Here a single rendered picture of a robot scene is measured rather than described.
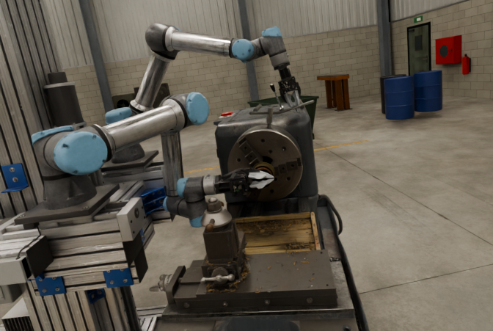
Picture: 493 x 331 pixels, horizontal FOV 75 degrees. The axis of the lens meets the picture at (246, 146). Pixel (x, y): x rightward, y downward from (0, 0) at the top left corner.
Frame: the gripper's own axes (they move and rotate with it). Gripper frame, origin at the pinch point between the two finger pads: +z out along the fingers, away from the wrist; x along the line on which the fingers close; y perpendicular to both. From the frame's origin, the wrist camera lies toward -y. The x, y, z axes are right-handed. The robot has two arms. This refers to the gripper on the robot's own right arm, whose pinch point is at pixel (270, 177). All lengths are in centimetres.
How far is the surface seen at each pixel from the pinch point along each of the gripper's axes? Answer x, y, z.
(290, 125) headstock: 12.8, -31.1, 8.3
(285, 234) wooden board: -19.7, 6.9, 3.2
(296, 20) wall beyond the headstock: 179, -1077, 37
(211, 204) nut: 9.2, 42.3, -10.4
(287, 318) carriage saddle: -18, 50, 5
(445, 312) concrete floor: -109, -55, 82
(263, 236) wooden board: -19.7, 7.6, -4.8
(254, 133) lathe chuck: 14.5, -14.9, -5.9
